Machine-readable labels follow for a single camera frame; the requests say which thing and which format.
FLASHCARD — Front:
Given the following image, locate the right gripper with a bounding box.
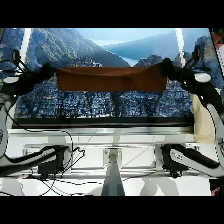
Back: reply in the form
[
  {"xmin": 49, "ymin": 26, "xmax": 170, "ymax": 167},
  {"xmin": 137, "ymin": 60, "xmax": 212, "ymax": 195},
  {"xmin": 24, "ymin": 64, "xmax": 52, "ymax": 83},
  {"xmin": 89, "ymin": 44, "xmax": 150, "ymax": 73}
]
[{"xmin": 159, "ymin": 57, "xmax": 181, "ymax": 81}]

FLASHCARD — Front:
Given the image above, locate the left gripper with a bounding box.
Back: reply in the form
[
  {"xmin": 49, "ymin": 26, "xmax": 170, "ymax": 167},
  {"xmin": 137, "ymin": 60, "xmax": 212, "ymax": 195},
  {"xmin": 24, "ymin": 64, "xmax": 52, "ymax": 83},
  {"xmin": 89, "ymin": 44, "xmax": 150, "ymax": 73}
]
[{"xmin": 37, "ymin": 62, "xmax": 58, "ymax": 83}]

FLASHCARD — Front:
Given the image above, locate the brown garment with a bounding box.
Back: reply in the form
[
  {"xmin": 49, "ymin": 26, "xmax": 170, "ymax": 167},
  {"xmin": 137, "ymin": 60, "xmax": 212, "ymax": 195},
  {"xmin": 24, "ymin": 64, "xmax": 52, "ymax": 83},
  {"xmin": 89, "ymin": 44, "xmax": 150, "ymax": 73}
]
[{"xmin": 55, "ymin": 64, "xmax": 168, "ymax": 93}]

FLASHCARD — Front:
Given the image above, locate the cream garment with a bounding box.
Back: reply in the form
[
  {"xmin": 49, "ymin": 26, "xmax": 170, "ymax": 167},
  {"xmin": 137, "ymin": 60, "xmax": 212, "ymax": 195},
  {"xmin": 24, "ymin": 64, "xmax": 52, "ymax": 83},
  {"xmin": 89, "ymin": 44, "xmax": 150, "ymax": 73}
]
[{"xmin": 191, "ymin": 93, "xmax": 218, "ymax": 144}]

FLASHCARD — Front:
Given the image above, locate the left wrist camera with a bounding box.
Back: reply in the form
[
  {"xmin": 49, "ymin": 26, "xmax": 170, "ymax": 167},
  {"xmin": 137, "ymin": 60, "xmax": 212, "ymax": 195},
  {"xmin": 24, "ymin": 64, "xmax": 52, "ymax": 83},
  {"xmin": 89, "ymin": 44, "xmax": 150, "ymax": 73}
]
[{"xmin": 11, "ymin": 48, "xmax": 28, "ymax": 73}]

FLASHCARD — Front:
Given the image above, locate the black cable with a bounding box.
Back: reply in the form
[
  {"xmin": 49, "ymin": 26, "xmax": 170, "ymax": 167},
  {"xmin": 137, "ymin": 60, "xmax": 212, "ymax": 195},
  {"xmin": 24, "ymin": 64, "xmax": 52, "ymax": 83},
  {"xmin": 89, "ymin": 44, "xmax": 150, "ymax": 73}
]
[{"xmin": 6, "ymin": 113, "xmax": 87, "ymax": 197}]

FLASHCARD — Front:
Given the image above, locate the silver frame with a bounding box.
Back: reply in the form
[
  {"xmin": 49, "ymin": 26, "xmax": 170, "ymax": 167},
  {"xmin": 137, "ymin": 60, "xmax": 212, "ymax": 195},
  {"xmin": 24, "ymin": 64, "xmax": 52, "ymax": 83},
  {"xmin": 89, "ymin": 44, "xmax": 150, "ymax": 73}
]
[{"xmin": 6, "ymin": 127, "xmax": 214, "ymax": 197}]

